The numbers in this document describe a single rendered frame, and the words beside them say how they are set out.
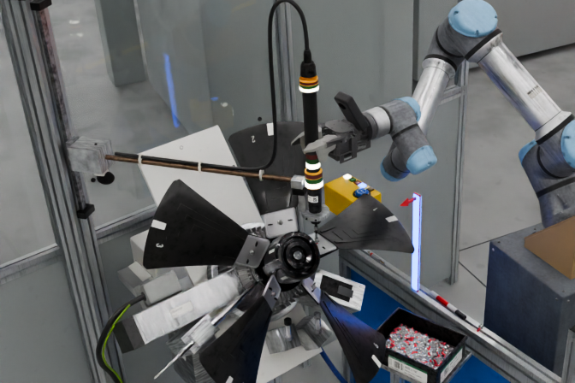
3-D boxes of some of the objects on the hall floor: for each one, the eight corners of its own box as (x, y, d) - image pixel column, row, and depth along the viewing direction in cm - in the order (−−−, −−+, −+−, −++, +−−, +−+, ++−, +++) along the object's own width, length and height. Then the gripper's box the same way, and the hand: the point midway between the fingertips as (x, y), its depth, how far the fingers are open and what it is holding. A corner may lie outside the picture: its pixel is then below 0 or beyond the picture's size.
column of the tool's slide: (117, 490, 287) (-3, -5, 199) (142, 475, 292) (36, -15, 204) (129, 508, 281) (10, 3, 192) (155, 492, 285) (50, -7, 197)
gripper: (382, 152, 199) (313, 180, 188) (352, 136, 207) (284, 162, 197) (382, 120, 195) (311, 148, 184) (352, 105, 203) (282, 131, 192)
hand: (301, 143), depth 190 cm, fingers closed on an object, 4 cm apart
